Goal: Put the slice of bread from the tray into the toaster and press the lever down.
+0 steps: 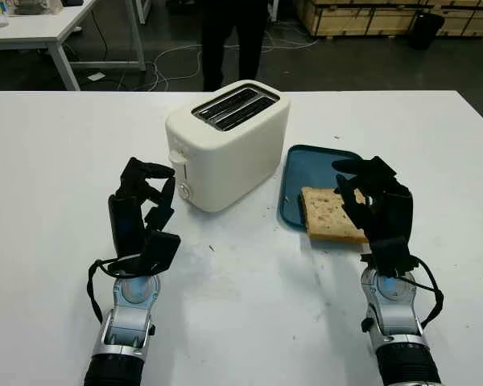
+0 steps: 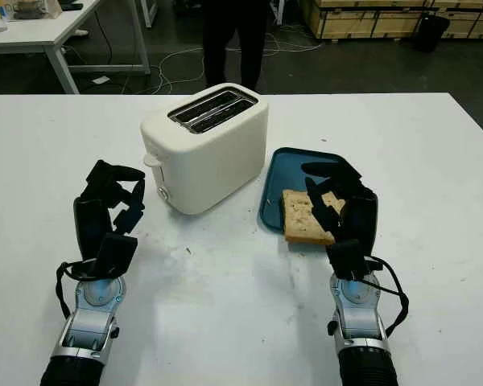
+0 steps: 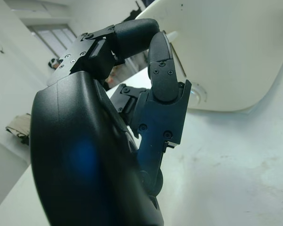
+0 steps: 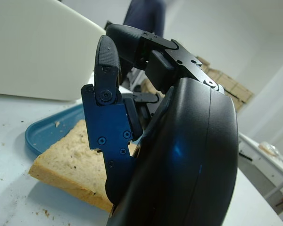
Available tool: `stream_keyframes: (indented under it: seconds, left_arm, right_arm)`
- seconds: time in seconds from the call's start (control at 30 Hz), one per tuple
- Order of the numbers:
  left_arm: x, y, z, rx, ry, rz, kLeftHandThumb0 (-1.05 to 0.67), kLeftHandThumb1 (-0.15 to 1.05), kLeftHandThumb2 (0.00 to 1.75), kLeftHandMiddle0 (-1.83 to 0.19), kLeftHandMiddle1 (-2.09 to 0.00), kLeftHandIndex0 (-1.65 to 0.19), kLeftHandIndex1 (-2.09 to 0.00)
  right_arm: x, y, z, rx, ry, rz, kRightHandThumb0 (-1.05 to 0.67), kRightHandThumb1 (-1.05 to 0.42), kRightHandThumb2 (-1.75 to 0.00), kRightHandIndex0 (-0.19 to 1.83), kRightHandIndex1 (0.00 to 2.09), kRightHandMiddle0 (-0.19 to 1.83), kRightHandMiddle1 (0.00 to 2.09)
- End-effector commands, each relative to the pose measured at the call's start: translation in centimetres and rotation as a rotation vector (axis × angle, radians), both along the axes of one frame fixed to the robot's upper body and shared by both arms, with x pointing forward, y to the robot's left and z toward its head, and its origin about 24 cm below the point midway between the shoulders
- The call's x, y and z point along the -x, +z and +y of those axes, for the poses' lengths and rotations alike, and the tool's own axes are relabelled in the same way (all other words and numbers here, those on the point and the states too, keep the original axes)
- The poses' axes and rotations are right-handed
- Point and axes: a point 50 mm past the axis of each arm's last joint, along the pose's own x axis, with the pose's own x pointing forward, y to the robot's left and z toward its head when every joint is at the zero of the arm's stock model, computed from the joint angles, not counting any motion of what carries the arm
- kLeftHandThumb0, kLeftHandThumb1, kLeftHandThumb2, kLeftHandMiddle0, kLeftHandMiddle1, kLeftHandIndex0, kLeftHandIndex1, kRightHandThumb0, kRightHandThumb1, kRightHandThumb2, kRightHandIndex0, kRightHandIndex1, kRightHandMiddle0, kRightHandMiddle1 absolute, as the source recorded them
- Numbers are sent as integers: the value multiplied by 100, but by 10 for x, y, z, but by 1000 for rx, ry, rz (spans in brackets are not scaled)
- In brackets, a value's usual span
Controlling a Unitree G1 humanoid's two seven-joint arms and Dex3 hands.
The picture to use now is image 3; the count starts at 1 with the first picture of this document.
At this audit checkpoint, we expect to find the beige cloth bundle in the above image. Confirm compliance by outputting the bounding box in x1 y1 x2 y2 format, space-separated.
6 113 31 143

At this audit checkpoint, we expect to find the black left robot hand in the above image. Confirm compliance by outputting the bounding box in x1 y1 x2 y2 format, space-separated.
31 18 192 226

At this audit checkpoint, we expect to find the cream white two-slot toaster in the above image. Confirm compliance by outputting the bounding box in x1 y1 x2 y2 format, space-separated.
134 0 283 116

